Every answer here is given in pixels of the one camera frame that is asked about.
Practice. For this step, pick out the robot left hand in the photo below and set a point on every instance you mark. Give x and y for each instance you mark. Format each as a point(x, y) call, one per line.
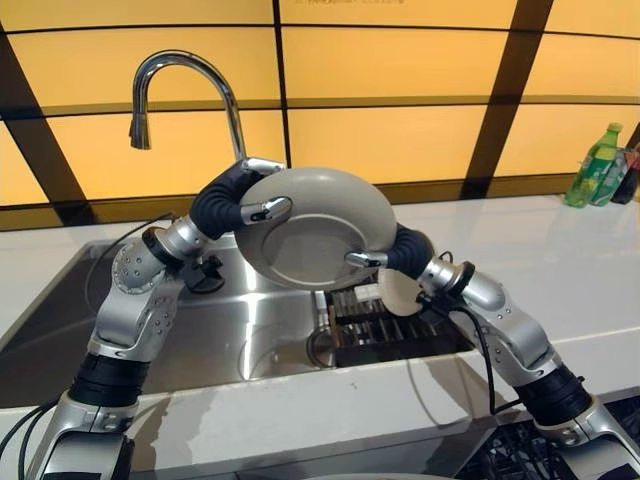
point(220, 205)

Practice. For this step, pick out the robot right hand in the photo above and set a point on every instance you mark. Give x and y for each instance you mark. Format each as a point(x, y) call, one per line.
point(410, 250)

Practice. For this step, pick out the grey round plate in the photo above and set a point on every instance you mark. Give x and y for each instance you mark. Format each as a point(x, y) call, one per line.
point(320, 235)

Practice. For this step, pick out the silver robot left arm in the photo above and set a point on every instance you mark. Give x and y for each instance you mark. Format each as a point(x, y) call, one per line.
point(135, 295)

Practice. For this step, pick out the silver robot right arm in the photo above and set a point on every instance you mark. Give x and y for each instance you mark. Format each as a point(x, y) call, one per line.
point(520, 335)

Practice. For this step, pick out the black dishwasher rack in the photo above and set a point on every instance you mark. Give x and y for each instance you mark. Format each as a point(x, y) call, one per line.
point(515, 450)

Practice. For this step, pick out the small white plate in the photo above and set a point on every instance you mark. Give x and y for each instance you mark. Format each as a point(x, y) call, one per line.
point(397, 295)

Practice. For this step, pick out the dark dish rack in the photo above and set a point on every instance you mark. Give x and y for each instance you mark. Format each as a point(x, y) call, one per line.
point(380, 335)

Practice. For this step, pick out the chrome gooseneck faucet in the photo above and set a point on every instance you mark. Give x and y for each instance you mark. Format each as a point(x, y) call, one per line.
point(230, 95)

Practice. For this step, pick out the stainless steel sink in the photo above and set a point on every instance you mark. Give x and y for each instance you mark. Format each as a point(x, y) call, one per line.
point(210, 325)

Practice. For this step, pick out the round sink drain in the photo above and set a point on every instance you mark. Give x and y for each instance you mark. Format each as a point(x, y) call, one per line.
point(320, 350)

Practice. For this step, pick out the green plastic bottle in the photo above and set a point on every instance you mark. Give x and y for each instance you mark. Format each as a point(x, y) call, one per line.
point(595, 170)

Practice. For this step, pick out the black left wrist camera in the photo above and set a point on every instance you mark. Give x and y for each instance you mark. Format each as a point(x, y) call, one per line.
point(202, 275)

